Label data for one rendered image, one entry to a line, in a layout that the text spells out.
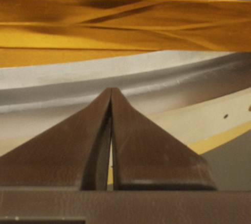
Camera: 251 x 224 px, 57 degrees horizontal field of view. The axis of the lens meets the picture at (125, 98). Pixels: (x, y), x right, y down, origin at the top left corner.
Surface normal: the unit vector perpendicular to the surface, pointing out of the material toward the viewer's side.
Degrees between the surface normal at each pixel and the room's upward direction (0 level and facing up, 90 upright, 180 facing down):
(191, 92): 0
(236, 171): 62
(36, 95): 90
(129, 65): 90
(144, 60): 90
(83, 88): 90
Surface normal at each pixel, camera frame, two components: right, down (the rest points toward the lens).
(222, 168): 0.43, 0.09
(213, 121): 0.42, 0.55
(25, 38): 0.02, 0.59
